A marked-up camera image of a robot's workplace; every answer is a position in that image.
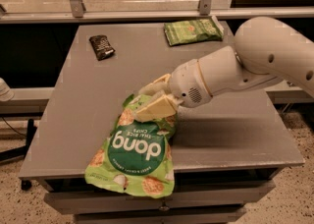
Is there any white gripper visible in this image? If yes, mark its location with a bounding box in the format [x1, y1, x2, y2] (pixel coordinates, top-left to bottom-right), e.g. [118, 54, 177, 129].
[133, 59, 212, 122]

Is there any green jalapeno chip bag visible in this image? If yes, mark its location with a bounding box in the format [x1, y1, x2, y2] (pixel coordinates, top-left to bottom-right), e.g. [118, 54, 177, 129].
[164, 16, 224, 46]

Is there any green dang rice chip bag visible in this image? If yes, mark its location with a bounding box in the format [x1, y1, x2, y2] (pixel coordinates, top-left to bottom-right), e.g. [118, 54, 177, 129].
[84, 95, 177, 198]

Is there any small black snack bag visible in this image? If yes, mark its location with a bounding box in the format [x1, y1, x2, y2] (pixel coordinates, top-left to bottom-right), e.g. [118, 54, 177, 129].
[89, 34, 115, 61]

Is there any black stand with caster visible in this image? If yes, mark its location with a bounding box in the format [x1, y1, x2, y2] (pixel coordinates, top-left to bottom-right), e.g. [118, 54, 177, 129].
[0, 119, 37, 191]

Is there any grey cabinet drawer unit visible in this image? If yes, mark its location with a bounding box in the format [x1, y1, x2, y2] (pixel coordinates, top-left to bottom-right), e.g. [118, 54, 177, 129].
[44, 169, 275, 224]

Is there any white object at left edge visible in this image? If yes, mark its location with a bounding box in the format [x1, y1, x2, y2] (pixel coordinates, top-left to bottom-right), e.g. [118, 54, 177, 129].
[0, 78, 14, 102]

